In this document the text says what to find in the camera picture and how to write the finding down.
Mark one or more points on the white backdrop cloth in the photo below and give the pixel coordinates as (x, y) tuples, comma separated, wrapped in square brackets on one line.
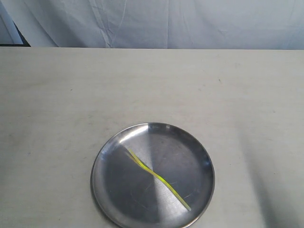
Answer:
[(190, 24)]

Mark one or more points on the thin yellow stick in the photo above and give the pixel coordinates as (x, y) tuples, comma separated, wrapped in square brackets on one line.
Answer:
[(143, 166)]

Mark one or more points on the round stainless steel plate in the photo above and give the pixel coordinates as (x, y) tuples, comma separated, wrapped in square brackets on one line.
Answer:
[(130, 197)]

